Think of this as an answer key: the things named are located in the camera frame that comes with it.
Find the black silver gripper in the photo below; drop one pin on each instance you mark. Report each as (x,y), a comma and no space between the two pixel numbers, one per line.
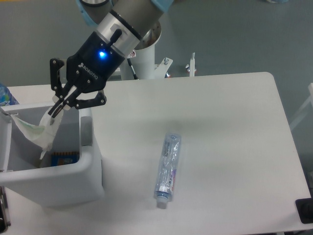
(91,66)

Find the crushed clear plastic bottle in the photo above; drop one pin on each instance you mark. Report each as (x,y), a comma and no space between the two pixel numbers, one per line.
(167,169)

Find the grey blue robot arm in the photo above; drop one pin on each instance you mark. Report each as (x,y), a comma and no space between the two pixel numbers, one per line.
(141,15)

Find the white trash can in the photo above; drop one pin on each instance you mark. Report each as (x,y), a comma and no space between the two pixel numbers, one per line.
(22,171)

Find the blue labelled water bottle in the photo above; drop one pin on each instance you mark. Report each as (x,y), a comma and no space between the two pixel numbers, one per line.
(6,98)

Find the orange blue snack wrapper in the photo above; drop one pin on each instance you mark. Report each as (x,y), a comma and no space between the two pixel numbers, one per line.
(64,158)

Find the black object at left edge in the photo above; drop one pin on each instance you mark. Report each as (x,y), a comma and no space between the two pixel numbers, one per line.
(5,221)

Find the black clamp at table corner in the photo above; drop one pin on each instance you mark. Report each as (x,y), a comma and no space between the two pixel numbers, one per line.
(305,210)

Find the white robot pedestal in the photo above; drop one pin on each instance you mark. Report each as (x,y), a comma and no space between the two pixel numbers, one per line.
(142,60)

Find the white bracket with bolt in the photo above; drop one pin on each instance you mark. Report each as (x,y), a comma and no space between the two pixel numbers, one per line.
(191,67)

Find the white frame at right edge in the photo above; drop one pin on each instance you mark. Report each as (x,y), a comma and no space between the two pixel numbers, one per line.
(303,110)

